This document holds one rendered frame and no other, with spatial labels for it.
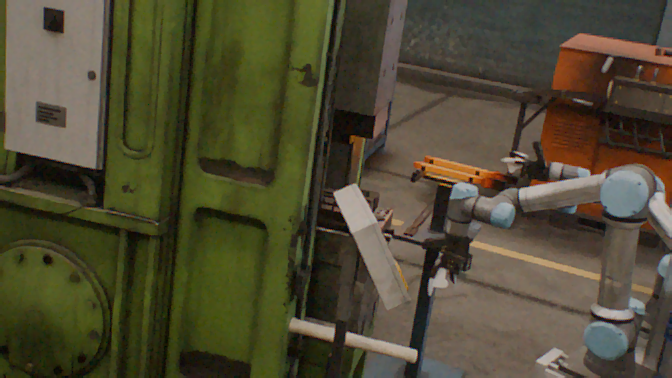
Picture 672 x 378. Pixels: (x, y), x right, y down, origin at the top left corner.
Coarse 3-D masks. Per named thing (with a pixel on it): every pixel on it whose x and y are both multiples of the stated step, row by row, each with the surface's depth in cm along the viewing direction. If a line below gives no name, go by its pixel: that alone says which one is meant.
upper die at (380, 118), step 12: (384, 108) 321; (336, 120) 314; (348, 120) 312; (360, 120) 311; (372, 120) 310; (384, 120) 326; (336, 132) 315; (348, 132) 314; (360, 132) 312; (372, 132) 311
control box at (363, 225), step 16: (336, 192) 285; (352, 192) 280; (352, 208) 269; (368, 208) 264; (352, 224) 259; (368, 224) 255; (368, 240) 256; (384, 240) 257; (368, 256) 257; (384, 256) 258; (384, 272) 260; (384, 288) 262; (400, 288) 263; (384, 304) 264; (400, 304) 264
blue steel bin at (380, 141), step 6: (396, 78) 748; (390, 102) 752; (390, 108) 753; (390, 114) 759; (384, 132) 760; (378, 138) 743; (384, 138) 759; (366, 144) 694; (372, 144) 725; (378, 144) 740; (384, 144) 763; (366, 150) 706; (372, 150) 722; (378, 150) 765; (384, 150) 765; (366, 156) 706
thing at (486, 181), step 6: (414, 162) 384; (420, 162) 385; (426, 168) 382; (432, 168) 381; (438, 168) 380; (444, 168) 381; (444, 174) 379; (450, 174) 378; (456, 174) 377; (462, 174) 376; (468, 174) 377; (474, 180) 375; (480, 180) 374; (486, 180) 373; (492, 180) 372; (498, 180) 371; (504, 180) 372; (486, 186) 374; (492, 186) 373; (498, 186) 372; (504, 186) 371
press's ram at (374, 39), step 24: (360, 0) 295; (384, 0) 293; (360, 24) 297; (384, 24) 295; (360, 48) 299; (384, 48) 298; (360, 72) 301; (384, 72) 308; (360, 96) 304; (384, 96) 316
